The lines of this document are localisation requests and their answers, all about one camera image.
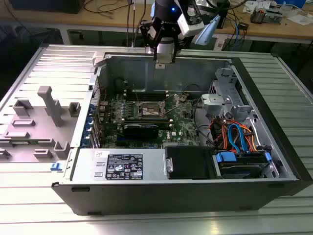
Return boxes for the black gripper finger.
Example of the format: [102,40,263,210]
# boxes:
[170,33,184,64]
[139,21,163,62]

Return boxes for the silver CPU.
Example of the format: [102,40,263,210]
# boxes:
[156,52,173,65]

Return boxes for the CPU socket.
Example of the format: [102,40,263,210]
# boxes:
[137,100,167,118]

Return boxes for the black desktop tower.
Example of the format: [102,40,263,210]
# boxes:
[215,3,232,29]

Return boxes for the silver disk bay cage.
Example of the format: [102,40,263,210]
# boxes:
[200,66,256,122]

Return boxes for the wooden desk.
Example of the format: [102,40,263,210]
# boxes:
[0,0,313,46]

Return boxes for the green RAM stick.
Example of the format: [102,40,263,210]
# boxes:
[123,117,172,128]

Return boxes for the green motherboard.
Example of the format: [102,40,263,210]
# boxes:
[96,92,205,150]

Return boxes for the black graphics card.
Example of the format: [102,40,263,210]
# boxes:
[121,123,160,142]

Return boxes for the small copper coil transformer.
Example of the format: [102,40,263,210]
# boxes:
[251,6,267,24]

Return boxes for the hard disk in blue carrier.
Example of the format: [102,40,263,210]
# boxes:
[212,149,272,180]

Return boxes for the black computer box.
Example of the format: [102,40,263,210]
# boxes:
[9,0,83,14]

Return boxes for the white paper sheets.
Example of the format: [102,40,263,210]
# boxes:
[286,14,313,25]

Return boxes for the silver power supply unit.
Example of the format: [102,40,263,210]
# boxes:
[70,147,170,182]

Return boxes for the black open PC case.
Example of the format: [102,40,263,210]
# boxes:
[50,50,313,216]

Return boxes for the grey parts rack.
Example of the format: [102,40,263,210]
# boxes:
[0,85,82,164]

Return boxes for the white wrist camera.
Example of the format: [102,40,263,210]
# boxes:
[177,4,205,37]

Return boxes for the black wire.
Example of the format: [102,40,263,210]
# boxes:
[192,97,216,147]

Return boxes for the orange power wire bundle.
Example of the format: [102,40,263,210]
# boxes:
[210,117,259,153]

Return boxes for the blue data wire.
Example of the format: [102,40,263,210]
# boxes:
[227,123,248,154]

